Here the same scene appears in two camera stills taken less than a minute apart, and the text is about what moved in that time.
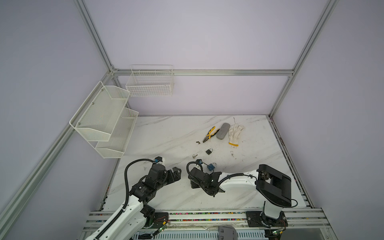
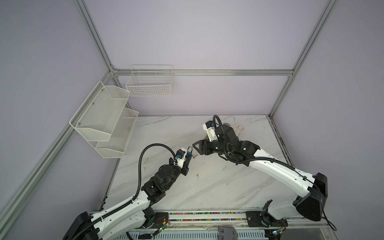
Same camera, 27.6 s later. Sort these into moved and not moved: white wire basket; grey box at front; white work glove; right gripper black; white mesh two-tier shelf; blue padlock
Moved: right gripper black; blue padlock
Not moved: grey box at front; white work glove; white wire basket; white mesh two-tier shelf
